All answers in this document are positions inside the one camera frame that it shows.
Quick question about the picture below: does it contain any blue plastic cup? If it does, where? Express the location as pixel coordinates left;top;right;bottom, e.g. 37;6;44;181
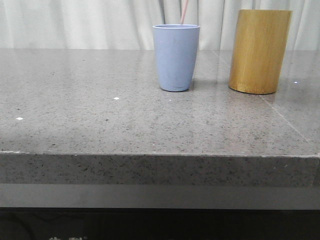
152;24;201;92

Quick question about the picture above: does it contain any pink chopstick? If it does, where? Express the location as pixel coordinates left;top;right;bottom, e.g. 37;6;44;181
180;0;189;25

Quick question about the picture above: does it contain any bamboo wooden cup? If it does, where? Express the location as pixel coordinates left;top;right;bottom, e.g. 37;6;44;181
228;9;292;95

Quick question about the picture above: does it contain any white grey curtain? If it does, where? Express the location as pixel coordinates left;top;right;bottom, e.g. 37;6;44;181
0;0;320;50

